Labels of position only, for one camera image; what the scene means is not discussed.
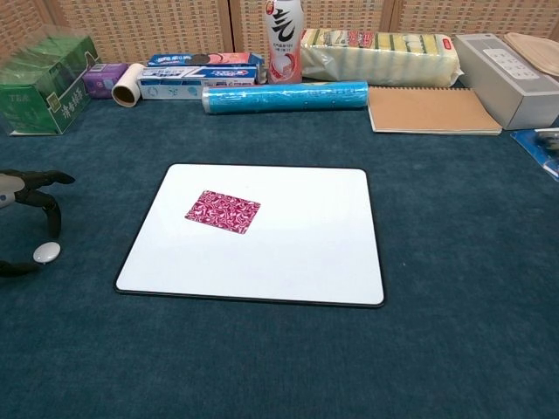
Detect blue blister pack hooks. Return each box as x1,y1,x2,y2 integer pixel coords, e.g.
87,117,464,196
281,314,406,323
509,127,559,182

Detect white blue toothpaste box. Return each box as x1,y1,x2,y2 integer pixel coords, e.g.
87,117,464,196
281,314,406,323
136,65,259,101

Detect pink patterned square packet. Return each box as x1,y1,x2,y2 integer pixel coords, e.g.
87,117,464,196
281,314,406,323
183,189,263,237

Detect woven wooden folding screen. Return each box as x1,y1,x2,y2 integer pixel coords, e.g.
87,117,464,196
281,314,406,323
0,0,559,66

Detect white rectangular board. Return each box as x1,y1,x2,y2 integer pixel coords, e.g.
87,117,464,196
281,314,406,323
114,162,387,309

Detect purple small box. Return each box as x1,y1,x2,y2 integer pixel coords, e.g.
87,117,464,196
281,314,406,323
81,61,130,101

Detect blue cling film roll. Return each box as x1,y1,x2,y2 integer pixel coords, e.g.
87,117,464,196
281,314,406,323
201,79,370,116

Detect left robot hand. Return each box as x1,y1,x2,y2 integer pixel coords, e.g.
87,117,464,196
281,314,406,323
0,169,77,278

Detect pink white drink bottle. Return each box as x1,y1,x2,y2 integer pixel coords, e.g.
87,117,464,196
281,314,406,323
263,0,304,86

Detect yellow sponge multipack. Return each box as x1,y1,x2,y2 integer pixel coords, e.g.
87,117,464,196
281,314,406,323
300,27,465,89

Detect grey power strip box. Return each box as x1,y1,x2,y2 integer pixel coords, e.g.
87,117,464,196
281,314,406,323
453,31,559,131

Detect green tea bag box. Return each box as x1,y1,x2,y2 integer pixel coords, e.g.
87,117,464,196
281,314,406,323
0,24,103,137

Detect beige lidded food container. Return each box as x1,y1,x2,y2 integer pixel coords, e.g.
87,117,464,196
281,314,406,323
503,31,559,77

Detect white lint roller refill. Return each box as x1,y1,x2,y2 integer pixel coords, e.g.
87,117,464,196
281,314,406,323
111,62,147,108

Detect brown spiral notebook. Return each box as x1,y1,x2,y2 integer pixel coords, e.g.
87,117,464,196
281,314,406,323
367,84,504,136

